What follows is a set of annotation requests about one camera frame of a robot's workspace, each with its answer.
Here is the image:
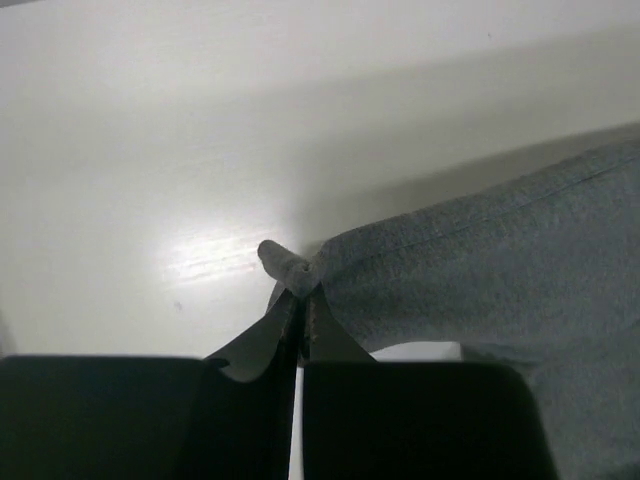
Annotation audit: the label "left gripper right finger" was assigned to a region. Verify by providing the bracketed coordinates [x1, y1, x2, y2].
[302, 289, 558, 480]

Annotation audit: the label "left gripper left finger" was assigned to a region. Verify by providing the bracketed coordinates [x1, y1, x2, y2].
[1, 292, 300, 479]

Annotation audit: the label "grey shorts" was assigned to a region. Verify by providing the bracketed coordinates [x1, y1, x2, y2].
[258, 140, 639, 479]

